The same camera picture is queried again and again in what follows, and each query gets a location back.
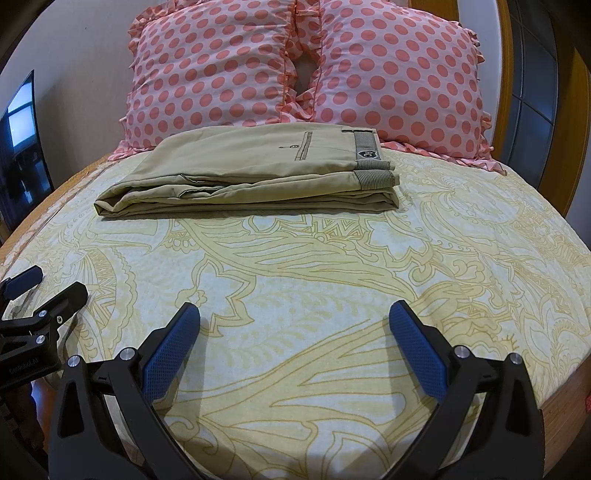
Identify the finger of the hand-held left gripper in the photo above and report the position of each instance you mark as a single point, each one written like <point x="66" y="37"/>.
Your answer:
<point x="60" y="307"/>
<point x="21" y="282"/>

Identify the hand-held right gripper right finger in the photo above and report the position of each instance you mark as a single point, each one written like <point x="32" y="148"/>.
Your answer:
<point x="415" y="344"/>

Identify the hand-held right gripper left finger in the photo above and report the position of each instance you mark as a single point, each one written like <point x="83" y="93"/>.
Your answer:
<point x="170" y="347"/>

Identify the black television screen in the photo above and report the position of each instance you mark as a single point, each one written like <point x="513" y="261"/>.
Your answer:
<point x="22" y="147"/>

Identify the yellow patterned bed sheet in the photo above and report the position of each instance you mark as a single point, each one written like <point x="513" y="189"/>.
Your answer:
<point x="314" y="295"/>

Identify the khaki pants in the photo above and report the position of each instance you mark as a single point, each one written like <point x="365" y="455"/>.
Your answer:
<point x="258" y="173"/>

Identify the pink polka dot pillow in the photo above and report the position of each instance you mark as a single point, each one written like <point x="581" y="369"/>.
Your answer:
<point x="397" y="78"/>
<point x="210" y="74"/>

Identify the wooden bed headboard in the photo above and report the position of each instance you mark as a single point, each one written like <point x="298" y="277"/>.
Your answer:
<point x="521" y="92"/>

